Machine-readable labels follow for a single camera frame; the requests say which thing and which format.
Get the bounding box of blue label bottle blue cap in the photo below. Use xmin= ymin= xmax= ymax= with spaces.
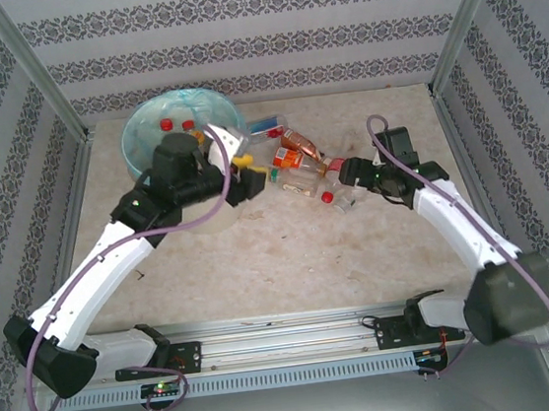
xmin=246 ymin=111 xmax=292 ymax=144

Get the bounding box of beige waste bin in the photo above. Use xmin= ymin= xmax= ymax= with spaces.
xmin=123 ymin=133 xmax=262 ymax=242

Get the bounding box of red cap bottle red label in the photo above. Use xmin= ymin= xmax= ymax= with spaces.
xmin=315 ymin=156 xmax=355 ymax=206

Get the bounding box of clear bottle green white label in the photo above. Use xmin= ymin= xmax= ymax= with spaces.
xmin=332 ymin=182 xmax=371 ymax=216

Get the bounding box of thin black cable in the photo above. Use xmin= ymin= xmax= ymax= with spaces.
xmin=359 ymin=309 xmax=383 ymax=330

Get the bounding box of clear bottle green cap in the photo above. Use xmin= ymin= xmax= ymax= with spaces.
xmin=267 ymin=160 xmax=328 ymax=203

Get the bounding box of clear bottle orange label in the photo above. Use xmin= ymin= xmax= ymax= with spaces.
xmin=270 ymin=141 xmax=331 ymax=179

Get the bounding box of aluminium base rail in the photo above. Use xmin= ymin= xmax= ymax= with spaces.
xmin=19 ymin=281 xmax=549 ymax=393

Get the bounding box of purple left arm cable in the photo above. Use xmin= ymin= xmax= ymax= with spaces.
xmin=0 ymin=123 xmax=258 ymax=411

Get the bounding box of copper brown bottle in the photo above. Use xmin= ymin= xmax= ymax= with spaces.
xmin=279 ymin=124 xmax=326 ymax=165

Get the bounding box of aluminium frame post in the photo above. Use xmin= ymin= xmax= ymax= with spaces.
xmin=0 ymin=0 xmax=93 ymax=149
xmin=422 ymin=0 xmax=523 ymax=94

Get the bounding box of slotted grey cable duct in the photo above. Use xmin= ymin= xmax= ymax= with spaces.
xmin=45 ymin=350 xmax=422 ymax=411

